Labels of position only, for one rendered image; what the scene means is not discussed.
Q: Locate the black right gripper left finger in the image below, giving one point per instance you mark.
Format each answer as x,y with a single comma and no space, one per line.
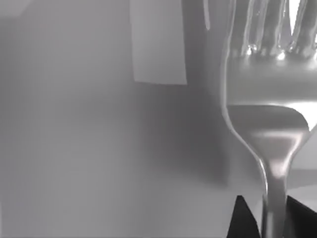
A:
241,220

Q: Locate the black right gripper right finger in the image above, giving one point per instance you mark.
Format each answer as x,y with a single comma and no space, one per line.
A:
301,218

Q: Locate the silver metal fork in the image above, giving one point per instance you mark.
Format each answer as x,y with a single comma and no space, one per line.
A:
267,84

